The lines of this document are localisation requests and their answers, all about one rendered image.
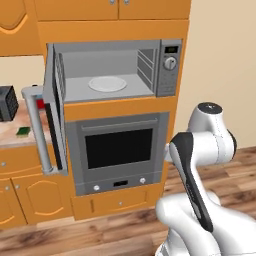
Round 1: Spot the grey microwave oven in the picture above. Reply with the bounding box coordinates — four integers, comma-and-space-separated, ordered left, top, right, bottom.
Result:
46, 38, 184, 105

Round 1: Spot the grey microwave door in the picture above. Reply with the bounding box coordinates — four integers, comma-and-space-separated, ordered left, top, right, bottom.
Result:
42, 43, 70, 177

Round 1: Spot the white microwave dial knob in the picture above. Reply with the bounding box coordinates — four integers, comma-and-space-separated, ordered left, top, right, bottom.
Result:
163, 56, 178, 71

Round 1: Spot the green sponge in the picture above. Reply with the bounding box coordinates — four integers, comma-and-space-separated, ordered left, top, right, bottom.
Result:
15, 126, 32, 138

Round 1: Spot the grey built-in oven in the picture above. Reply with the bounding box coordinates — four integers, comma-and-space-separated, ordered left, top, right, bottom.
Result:
65, 111, 171, 197

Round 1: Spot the white glass turntable plate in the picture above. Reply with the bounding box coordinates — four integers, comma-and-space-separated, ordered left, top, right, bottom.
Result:
87, 75, 128, 93

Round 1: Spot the orange drawer front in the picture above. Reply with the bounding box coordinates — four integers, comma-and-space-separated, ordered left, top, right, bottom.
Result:
0, 145, 48, 179
89, 189, 150, 215

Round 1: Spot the red object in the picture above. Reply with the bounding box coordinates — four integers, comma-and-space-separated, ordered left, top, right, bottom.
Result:
35, 97, 46, 111

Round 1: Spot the black toaster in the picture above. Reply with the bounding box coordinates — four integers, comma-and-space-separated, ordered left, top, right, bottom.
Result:
0, 85, 20, 123

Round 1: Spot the grey oven door handle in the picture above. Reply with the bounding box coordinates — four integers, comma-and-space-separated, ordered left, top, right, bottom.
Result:
80, 118, 159, 132

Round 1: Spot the grey microwave door handle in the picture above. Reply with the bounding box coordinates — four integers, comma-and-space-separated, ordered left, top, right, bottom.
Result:
21, 85, 55, 176

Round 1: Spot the orange tall cabinet frame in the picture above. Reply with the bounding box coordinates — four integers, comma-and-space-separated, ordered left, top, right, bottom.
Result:
33, 0, 193, 222

